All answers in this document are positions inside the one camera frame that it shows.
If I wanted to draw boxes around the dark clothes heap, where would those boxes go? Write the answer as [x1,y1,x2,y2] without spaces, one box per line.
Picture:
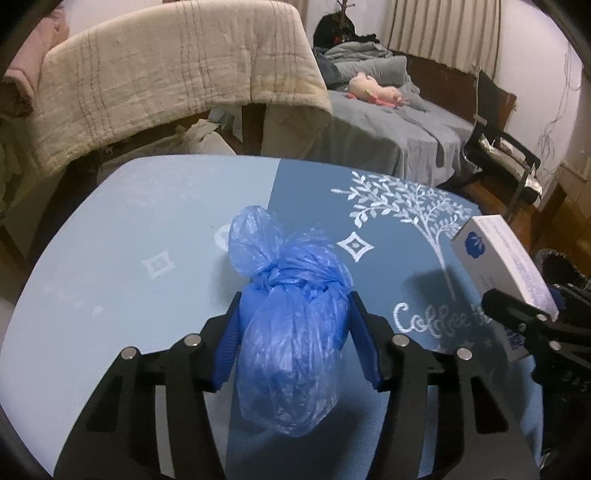
[314,46,345,84]

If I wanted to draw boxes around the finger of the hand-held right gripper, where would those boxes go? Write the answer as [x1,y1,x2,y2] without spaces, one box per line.
[482,288,557,329]
[549,282,591,308]

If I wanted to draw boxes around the bed with grey sheet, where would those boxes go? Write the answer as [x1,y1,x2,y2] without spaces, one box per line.
[307,85,476,188]

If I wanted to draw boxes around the black chair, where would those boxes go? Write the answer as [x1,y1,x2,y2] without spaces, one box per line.
[462,69,543,217]

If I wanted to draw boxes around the grey duvet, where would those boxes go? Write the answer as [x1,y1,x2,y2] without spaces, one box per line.
[323,41,409,86]

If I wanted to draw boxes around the pink plush toy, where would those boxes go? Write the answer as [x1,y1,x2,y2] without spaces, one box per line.
[346,71,403,109]

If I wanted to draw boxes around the black lined trash bin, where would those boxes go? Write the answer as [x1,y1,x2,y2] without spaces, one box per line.
[536,248,591,287]

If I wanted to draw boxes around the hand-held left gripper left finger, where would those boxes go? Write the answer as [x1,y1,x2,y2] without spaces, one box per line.
[54,292,243,480]

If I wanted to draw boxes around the wooden headboard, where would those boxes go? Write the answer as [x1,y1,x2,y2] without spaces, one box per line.
[406,53,518,125]

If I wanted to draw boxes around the hanging cables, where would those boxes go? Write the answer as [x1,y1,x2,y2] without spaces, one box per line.
[540,41,583,171]

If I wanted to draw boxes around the blue plastic bag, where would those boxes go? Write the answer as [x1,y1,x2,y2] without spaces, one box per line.
[228,205,354,438]

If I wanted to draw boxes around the beige quilt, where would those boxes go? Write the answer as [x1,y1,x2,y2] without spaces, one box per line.
[34,0,333,178]

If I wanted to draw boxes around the silver cushion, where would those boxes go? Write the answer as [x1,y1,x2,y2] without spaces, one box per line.
[478,134,543,195]

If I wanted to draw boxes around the pink padded jacket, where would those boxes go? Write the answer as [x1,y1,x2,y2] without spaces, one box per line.
[0,11,70,118]

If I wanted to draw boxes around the white cardboard box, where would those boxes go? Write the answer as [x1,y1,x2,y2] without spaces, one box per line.
[450,215,560,363]

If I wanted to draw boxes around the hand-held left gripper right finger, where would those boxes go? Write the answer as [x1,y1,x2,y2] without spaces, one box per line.
[348,291,541,480]

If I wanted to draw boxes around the dark coat rack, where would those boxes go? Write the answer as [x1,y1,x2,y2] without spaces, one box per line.
[314,0,358,47]

